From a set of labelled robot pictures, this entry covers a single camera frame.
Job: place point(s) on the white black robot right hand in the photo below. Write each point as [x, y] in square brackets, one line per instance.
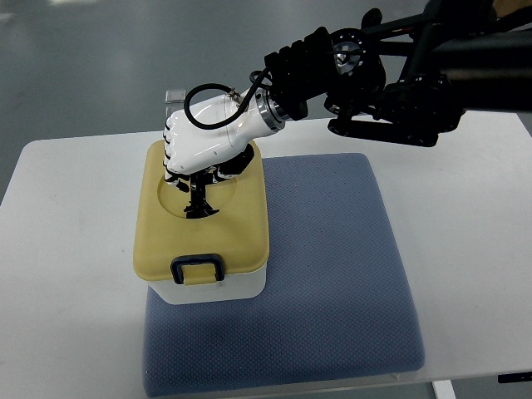
[221, 153]

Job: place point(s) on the yellow storage box lid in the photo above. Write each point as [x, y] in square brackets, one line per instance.
[238, 232]

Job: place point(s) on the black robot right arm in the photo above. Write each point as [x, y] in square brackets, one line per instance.
[409, 80]

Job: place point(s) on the white storage box base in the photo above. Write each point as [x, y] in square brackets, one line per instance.
[234, 286]

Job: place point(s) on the wooden box corner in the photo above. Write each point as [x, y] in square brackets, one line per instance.
[504, 8]

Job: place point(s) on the front dark blue latch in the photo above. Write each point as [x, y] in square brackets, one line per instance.
[197, 269]

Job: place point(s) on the blue grey cushion mat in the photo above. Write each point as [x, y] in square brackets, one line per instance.
[336, 304]

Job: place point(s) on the white table leg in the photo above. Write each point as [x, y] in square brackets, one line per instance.
[443, 389]

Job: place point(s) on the black table bracket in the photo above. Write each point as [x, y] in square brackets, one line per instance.
[514, 377]

